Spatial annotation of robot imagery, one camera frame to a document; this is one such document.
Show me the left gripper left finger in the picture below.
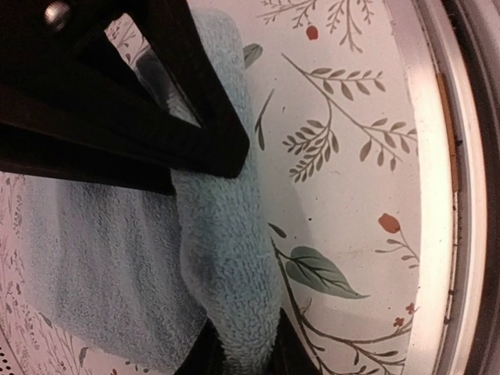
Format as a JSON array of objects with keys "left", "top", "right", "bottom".
[{"left": 175, "top": 320, "right": 224, "bottom": 375}]

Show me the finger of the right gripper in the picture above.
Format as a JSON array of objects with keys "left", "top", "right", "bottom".
[{"left": 70, "top": 1, "right": 250, "bottom": 179}]

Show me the front aluminium rail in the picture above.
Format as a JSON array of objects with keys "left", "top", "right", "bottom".
[{"left": 387, "top": 1, "right": 499, "bottom": 374}]

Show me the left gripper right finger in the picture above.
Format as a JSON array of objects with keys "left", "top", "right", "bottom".
[{"left": 271, "top": 309, "right": 320, "bottom": 375}]

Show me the light blue towel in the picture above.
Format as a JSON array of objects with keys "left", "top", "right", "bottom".
[{"left": 15, "top": 9, "right": 283, "bottom": 375}]

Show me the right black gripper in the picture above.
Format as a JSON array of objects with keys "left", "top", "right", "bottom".
[{"left": 1, "top": 1, "right": 175, "bottom": 195}]

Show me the floral patterned table mat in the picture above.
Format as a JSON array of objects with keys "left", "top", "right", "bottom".
[{"left": 0, "top": 0, "right": 423, "bottom": 375}]

